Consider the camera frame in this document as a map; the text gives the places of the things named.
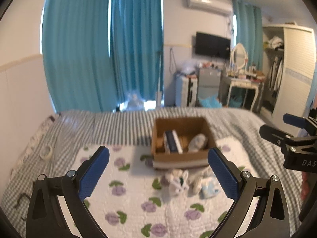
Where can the teal basket under table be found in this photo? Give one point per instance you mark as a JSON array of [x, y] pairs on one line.
[[235, 101]]

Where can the right hand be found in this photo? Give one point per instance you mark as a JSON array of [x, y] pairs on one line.
[[304, 185]]

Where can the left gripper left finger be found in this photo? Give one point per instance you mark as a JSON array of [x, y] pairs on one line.
[[45, 217]]

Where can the brown cardboard box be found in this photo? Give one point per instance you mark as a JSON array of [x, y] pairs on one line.
[[187, 128]]

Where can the teal curtain right window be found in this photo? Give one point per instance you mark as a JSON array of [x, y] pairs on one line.
[[249, 31]]

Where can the white wall air conditioner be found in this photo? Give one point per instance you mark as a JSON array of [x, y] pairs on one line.
[[215, 6]]

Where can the grey mini fridge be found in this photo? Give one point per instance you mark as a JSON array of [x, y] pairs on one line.
[[208, 83]]

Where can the teal curtain left panel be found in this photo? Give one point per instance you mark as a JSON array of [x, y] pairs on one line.
[[75, 49]]

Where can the teal curtain middle panel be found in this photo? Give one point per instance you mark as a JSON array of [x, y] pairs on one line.
[[136, 47]]

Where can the blue plastic bag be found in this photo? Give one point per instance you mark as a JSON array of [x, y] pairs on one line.
[[210, 102]]

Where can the blue white tissue pack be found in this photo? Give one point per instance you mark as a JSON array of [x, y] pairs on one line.
[[171, 142]]

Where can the white wardrobe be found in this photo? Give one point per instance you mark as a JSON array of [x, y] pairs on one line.
[[289, 57]]

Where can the clear plastic bag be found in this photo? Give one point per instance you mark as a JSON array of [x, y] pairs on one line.
[[188, 67]]

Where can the black wall television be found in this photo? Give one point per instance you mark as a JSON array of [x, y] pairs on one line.
[[212, 46]]

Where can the teal curtain panel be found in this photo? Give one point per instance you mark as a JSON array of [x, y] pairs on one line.
[[75, 49], [136, 47]]

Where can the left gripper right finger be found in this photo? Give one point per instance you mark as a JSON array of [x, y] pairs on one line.
[[270, 218]]

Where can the white rolled socks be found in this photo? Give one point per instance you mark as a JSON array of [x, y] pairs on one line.
[[196, 182]]

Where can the white floral quilt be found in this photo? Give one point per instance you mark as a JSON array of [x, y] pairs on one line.
[[132, 199]]

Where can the grey checked bed cover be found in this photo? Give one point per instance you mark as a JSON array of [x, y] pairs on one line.
[[75, 135]]

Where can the white tape roll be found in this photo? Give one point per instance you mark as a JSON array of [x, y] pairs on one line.
[[46, 153]]

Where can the white oval vanity mirror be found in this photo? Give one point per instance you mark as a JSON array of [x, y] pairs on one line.
[[238, 57]]

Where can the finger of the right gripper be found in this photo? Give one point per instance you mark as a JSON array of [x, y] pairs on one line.
[[277, 137], [293, 120]]

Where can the white dressing table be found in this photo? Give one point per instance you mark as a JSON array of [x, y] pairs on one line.
[[244, 84]]

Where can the white suitcase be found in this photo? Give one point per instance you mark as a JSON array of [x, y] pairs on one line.
[[186, 91]]

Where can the white mesh fabric bundle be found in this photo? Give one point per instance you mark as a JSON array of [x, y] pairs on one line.
[[197, 143]]

